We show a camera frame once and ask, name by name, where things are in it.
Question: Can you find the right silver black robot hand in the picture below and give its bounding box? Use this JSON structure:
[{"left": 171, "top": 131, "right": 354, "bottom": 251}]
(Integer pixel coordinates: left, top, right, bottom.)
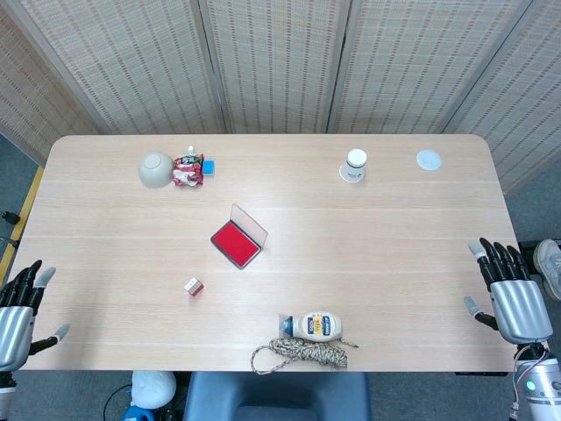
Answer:
[{"left": 463, "top": 237, "right": 554, "bottom": 346}]

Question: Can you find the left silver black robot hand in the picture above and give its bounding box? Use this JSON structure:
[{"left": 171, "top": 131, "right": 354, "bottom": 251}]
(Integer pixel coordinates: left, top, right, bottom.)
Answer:
[{"left": 0, "top": 260, "right": 71, "bottom": 373}]

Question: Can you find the small red white cube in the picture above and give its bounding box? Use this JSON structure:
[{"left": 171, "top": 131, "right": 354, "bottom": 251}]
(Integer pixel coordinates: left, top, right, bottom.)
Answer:
[{"left": 183, "top": 276, "right": 205, "bottom": 298}]

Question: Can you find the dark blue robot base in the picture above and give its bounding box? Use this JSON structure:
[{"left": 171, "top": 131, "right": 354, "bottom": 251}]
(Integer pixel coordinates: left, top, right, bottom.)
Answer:
[{"left": 182, "top": 371, "right": 373, "bottom": 421}]

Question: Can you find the grey sneaker shoe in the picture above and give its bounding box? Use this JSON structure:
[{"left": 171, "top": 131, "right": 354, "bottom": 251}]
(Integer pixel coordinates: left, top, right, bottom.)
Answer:
[{"left": 533, "top": 239, "right": 561, "bottom": 302}]

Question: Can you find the blue object under table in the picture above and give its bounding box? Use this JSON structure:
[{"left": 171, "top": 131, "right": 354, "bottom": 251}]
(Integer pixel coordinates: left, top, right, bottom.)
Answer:
[{"left": 124, "top": 405, "right": 154, "bottom": 421}]

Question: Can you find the white rounded plastic cover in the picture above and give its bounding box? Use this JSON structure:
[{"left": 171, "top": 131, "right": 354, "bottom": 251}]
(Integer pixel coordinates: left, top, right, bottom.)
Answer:
[{"left": 131, "top": 371, "right": 178, "bottom": 410}]

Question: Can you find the white round table grommet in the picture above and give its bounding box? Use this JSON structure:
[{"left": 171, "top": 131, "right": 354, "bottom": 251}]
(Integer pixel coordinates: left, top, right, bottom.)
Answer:
[{"left": 415, "top": 149, "right": 443, "bottom": 172}]

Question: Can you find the mayonnaise squeeze bottle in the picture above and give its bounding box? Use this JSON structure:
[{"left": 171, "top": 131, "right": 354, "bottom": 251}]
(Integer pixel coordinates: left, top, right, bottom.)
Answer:
[{"left": 278, "top": 310, "right": 344, "bottom": 344}]

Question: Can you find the beige upturned bowl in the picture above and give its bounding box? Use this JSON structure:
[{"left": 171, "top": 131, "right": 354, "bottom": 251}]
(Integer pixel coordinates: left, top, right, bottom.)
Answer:
[{"left": 138, "top": 150, "right": 174, "bottom": 190}]

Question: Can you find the white upturned paper cup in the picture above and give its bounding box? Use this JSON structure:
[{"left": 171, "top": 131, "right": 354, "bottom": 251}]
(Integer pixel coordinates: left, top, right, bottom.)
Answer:
[{"left": 337, "top": 148, "right": 368, "bottom": 184}]

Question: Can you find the red crumpled snack pouch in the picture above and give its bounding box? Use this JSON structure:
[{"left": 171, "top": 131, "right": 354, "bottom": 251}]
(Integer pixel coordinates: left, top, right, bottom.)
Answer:
[{"left": 172, "top": 146, "right": 206, "bottom": 189}]

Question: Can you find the red ink pad case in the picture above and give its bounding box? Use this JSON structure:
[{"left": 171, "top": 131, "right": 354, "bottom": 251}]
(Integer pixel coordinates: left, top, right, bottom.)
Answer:
[{"left": 209, "top": 203, "right": 269, "bottom": 270}]

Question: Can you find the woven folding screen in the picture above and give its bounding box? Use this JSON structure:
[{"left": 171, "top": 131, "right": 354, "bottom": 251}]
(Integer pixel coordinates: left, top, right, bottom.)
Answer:
[{"left": 0, "top": 0, "right": 561, "bottom": 195}]

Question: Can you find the speckled coiled rope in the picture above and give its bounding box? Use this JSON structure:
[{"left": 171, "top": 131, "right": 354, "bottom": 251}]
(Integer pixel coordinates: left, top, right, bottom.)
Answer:
[{"left": 250, "top": 336, "right": 361, "bottom": 376}]

